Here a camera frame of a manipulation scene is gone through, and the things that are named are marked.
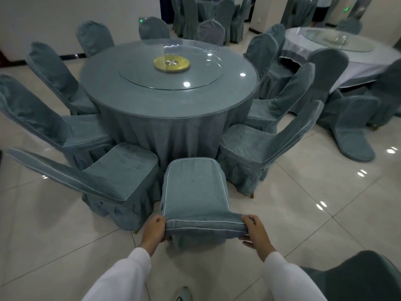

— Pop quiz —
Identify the round teal table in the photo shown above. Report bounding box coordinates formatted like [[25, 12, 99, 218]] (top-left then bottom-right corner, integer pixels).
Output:
[[80, 38, 260, 171]]

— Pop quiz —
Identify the person's right hand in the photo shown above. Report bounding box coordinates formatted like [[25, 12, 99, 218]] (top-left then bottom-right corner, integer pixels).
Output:
[[239, 214, 276, 263]]

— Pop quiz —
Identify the round white clothed table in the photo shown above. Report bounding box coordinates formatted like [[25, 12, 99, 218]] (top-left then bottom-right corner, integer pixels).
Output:
[[279, 26, 401, 89]]

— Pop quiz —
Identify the gold turntable hub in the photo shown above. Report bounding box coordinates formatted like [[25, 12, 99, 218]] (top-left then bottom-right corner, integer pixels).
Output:
[[153, 54, 191, 73]]

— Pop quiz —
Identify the person's left forearm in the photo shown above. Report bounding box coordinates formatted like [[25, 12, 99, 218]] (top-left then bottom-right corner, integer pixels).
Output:
[[82, 247, 152, 301]]

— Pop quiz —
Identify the person's left hand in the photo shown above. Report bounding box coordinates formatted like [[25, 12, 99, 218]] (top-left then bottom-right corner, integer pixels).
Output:
[[139, 215, 167, 257]]

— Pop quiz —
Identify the person's right forearm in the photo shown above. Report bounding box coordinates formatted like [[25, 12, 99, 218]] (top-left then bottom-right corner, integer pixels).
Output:
[[264, 251, 328, 301]]

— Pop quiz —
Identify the person's left shoe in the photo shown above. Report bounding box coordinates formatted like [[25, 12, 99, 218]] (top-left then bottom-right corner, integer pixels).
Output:
[[175, 286, 192, 301]]

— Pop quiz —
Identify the round glass turntable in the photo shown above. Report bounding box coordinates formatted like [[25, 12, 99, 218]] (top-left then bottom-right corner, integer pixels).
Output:
[[117, 43, 225, 91], [300, 29, 376, 53]]

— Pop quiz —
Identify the teal tablecloth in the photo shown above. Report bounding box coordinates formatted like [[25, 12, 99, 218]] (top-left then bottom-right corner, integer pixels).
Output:
[[97, 100, 256, 171]]

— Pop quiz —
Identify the cluster of teal banquet chairs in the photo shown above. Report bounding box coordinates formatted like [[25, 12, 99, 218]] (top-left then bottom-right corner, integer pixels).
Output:
[[170, 0, 254, 46], [280, 0, 314, 28]]

